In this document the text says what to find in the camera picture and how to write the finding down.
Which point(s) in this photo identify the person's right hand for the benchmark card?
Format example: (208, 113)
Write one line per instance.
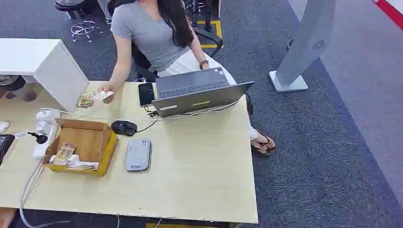
(105, 89)

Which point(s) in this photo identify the card with printed face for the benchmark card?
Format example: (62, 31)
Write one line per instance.
(106, 94)

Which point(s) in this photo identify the stack of cards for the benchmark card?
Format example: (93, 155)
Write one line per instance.
(85, 100)
(64, 153)

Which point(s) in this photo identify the black phone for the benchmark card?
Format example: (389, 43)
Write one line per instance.
(146, 93)

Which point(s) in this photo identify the black computer mouse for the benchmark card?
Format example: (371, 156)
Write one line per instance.
(123, 127)

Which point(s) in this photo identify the black office chair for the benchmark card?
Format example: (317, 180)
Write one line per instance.
(142, 64)

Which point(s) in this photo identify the wooden card box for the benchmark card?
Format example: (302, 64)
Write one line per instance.
(85, 138)

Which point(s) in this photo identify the chrome chair base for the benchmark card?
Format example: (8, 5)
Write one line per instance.
(84, 29)

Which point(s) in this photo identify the person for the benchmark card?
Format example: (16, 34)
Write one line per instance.
(148, 34)

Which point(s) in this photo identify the white power strip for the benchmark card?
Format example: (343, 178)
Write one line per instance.
(44, 126)

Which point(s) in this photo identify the white cabinet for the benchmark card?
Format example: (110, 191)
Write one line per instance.
(37, 63)

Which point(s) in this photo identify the grey flat device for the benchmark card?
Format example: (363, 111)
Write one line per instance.
(138, 155)

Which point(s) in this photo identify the white paper sheet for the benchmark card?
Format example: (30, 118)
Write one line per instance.
(84, 165)

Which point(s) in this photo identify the black plug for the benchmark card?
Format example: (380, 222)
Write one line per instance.
(40, 138)

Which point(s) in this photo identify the dark shoes of bystander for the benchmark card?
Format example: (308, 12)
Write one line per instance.
(19, 89)

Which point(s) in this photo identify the black stool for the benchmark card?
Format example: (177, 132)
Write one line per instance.
(74, 5)

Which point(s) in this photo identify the grey laptop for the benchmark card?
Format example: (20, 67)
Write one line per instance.
(195, 100)

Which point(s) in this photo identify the white rounded object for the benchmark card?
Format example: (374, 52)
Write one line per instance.
(3, 126)

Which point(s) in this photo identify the black flat device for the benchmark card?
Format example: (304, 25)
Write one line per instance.
(4, 146)

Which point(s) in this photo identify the black equipment stand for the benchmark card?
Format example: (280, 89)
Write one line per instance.
(203, 12)

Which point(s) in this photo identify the brown sandal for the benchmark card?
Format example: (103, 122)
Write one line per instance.
(266, 145)

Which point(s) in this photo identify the white floor stand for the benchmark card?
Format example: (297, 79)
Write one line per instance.
(303, 41)

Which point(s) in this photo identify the red floor strip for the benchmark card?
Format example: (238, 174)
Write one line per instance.
(390, 12)

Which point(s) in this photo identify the yellow floor tape frame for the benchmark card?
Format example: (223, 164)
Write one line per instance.
(218, 31)

